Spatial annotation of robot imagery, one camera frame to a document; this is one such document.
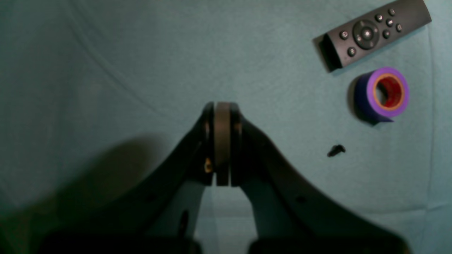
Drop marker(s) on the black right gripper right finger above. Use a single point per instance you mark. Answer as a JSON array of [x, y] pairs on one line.
[[291, 215]]

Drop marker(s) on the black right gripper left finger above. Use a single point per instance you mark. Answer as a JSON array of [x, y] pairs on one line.
[[159, 215]]

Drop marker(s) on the black screw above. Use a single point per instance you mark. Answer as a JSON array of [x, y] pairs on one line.
[[335, 150]]

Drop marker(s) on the teal tablecloth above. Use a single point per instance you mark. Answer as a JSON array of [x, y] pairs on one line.
[[96, 93]]

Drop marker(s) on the purple tape roll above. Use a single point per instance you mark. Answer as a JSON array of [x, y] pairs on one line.
[[382, 94]]

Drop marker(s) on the grey remote control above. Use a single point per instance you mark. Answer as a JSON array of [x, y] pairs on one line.
[[360, 37]]

